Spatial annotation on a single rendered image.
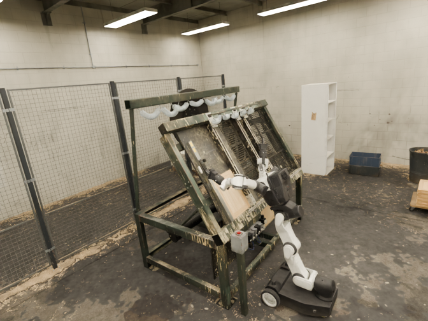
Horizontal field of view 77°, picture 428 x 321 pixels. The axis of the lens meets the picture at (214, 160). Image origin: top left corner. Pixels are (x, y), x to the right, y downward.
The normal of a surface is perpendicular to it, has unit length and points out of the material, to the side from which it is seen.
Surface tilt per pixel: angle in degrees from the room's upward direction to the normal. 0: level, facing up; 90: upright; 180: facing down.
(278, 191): 90
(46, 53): 90
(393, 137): 90
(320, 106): 90
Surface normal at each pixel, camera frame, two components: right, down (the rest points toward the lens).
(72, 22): 0.77, 0.11
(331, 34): -0.63, 0.27
